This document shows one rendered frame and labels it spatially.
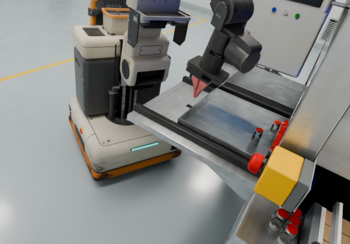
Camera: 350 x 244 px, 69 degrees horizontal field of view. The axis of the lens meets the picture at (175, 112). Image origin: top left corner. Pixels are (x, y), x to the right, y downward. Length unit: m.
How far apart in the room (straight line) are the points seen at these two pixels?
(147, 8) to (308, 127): 0.90
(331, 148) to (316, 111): 0.08
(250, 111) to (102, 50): 0.93
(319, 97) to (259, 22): 1.08
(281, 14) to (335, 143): 1.07
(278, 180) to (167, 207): 1.20
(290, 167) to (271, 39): 1.12
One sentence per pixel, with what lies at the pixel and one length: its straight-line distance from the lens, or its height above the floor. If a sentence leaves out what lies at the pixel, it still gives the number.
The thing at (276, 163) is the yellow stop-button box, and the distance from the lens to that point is 0.48.
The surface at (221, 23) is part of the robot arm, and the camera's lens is 0.59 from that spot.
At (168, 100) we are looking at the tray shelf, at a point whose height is 0.88.
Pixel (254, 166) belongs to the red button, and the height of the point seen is 1.00.
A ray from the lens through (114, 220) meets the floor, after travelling 1.56.
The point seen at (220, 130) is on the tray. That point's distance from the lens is 0.76.
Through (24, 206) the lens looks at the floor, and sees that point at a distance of 1.68.
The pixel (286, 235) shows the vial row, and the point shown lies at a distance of 0.55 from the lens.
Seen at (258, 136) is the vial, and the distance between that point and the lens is 0.74.
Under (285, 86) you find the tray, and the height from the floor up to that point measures 0.88.
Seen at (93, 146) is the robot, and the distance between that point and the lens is 1.55.
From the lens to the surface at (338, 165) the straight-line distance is 0.55.
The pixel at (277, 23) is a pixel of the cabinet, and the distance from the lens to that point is 1.52.
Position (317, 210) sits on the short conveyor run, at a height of 0.93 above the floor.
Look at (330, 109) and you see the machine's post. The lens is 0.50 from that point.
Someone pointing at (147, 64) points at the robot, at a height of 0.79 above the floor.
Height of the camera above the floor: 1.32
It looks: 34 degrees down
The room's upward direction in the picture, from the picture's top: 12 degrees clockwise
